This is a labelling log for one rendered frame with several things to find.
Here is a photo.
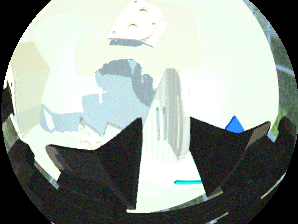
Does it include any cyan thin bar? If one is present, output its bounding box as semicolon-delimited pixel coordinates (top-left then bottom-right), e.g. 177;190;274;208
174;180;202;185

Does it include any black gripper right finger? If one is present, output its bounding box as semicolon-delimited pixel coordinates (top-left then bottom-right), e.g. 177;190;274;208
189;116;271;197

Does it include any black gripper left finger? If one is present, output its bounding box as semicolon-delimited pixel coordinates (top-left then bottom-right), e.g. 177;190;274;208
45;117;144;210

